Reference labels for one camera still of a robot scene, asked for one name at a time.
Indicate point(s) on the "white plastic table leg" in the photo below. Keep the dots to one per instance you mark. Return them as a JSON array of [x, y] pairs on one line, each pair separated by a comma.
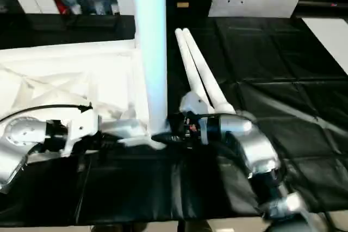
[[206, 74], [190, 66], [152, 39]]

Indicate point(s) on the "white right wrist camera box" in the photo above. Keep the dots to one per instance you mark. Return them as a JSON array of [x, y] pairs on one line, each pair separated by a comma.
[[194, 104]]

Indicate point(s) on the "red bottle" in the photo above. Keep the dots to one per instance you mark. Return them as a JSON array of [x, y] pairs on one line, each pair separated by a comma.
[[61, 6]]

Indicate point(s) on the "small white jar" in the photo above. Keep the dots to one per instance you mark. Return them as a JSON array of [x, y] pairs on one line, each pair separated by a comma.
[[76, 9], [115, 9]]

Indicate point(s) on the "white plastic table top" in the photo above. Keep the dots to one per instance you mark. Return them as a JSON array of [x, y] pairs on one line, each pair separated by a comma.
[[68, 74]]

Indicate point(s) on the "patterned white jar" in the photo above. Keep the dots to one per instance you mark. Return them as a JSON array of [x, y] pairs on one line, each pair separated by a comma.
[[98, 8]]

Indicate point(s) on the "black padded work mat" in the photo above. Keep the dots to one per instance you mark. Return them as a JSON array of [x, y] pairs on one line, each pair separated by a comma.
[[272, 134]]

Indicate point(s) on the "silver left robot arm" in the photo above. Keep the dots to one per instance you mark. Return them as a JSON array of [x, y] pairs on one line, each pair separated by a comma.
[[21, 134]]

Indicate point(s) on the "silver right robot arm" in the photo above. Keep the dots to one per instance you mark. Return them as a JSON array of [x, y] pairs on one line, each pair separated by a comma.
[[253, 145]]

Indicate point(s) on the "white flat board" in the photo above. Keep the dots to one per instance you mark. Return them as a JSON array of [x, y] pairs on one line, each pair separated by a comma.
[[331, 39]]

